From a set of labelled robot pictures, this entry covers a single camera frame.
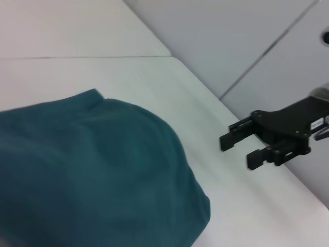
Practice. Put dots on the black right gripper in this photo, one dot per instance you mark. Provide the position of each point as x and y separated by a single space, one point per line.
290 123

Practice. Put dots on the blue short-sleeved shirt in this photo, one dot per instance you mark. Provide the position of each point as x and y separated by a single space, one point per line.
90 175

